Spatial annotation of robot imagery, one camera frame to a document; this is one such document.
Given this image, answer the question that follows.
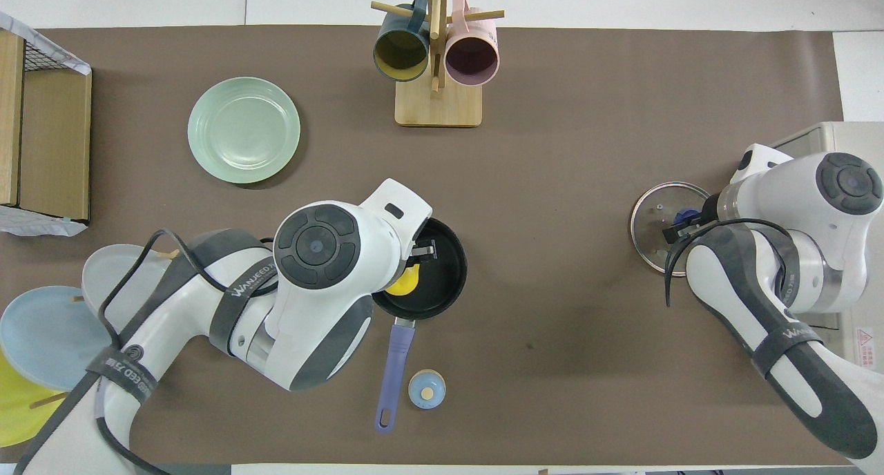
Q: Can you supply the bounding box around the glass lid blue knob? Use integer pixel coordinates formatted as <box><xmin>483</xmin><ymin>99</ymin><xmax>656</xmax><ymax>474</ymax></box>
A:
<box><xmin>630</xmin><ymin>182</ymin><xmax>712</xmax><ymax>277</ymax></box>

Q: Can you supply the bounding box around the yellow potato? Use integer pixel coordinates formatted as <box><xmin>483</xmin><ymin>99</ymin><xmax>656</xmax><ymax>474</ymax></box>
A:
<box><xmin>384</xmin><ymin>264</ymin><xmax>421</xmax><ymax>298</ymax></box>

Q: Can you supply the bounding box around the dark blue pot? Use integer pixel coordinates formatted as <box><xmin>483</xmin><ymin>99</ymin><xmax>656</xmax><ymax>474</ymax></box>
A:
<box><xmin>372</xmin><ymin>217</ymin><xmax>468</xmax><ymax>434</ymax></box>

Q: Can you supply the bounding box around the light green plate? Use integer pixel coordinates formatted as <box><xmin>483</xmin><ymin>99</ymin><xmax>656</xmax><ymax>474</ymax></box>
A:
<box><xmin>187</xmin><ymin>77</ymin><xmax>302</xmax><ymax>184</ymax></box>

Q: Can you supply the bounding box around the grey plate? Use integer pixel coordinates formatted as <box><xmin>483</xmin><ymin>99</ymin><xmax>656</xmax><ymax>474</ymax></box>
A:
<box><xmin>81</xmin><ymin>244</ymin><xmax>182</xmax><ymax>324</ymax></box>

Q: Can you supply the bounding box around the light blue plate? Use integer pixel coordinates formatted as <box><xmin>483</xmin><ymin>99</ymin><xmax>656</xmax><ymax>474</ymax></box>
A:
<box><xmin>0</xmin><ymin>286</ymin><xmax>115</xmax><ymax>391</ymax></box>

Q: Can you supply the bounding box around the wooden plate rack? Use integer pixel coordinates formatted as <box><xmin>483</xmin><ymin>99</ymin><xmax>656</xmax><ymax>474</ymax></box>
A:
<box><xmin>29</xmin><ymin>249</ymin><xmax>182</xmax><ymax>410</ymax></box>

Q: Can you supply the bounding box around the yellow plate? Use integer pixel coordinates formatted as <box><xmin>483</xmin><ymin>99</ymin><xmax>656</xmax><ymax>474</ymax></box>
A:
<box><xmin>0</xmin><ymin>351</ymin><xmax>70</xmax><ymax>448</ymax></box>

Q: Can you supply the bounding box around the brown table mat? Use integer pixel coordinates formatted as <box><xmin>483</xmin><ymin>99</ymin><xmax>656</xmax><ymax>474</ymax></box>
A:
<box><xmin>0</xmin><ymin>25</ymin><xmax>878</xmax><ymax>465</ymax></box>

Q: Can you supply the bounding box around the wooden mug tree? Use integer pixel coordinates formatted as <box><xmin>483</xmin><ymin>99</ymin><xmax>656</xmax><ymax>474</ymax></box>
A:
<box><xmin>371</xmin><ymin>0</ymin><xmax>505</xmax><ymax>128</ymax></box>

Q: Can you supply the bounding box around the beige toaster oven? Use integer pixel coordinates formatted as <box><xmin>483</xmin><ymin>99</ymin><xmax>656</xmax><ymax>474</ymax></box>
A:
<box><xmin>772</xmin><ymin>121</ymin><xmax>884</xmax><ymax>379</ymax></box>

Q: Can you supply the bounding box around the pink mug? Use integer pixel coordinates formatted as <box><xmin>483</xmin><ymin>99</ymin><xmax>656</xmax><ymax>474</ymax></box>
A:
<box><xmin>444</xmin><ymin>0</ymin><xmax>500</xmax><ymax>87</ymax></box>

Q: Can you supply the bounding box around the dark teal mug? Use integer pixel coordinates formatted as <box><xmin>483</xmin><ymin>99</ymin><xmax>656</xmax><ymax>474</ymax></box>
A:
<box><xmin>373</xmin><ymin>0</ymin><xmax>431</xmax><ymax>83</ymax></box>

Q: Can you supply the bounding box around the brown wooden board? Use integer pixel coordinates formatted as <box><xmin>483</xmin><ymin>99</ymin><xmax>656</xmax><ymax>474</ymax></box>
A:
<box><xmin>19</xmin><ymin>68</ymin><xmax>93</xmax><ymax>222</ymax></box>

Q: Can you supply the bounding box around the white patterned cloth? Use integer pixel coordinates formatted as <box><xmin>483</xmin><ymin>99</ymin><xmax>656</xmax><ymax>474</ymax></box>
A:
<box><xmin>0</xmin><ymin>11</ymin><xmax>92</xmax><ymax>77</ymax></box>
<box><xmin>0</xmin><ymin>206</ymin><xmax>89</xmax><ymax>238</ymax></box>

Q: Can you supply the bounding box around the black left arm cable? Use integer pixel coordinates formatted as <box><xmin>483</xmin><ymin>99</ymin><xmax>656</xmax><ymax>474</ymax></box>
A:
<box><xmin>14</xmin><ymin>229</ymin><xmax>277</xmax><ymax>475</ymax></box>

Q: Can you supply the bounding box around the black wire basket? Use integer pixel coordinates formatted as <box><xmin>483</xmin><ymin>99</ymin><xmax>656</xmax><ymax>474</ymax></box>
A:
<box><xmin>21</xmin><ymin>33</ymin><xmax>77</xmax><ymax>73</ymax></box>

